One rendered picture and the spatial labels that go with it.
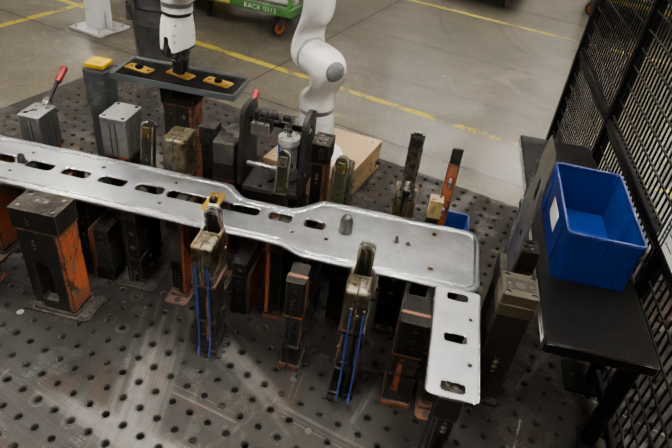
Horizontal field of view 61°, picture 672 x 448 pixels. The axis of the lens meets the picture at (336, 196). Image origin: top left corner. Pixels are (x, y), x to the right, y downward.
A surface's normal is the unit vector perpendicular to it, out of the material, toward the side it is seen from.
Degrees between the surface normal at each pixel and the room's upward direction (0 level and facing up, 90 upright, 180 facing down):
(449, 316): 0
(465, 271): 0
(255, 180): 0
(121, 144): 90
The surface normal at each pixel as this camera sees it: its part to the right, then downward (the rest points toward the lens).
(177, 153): -0.21, 0.55
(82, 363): 0.10, -0.82
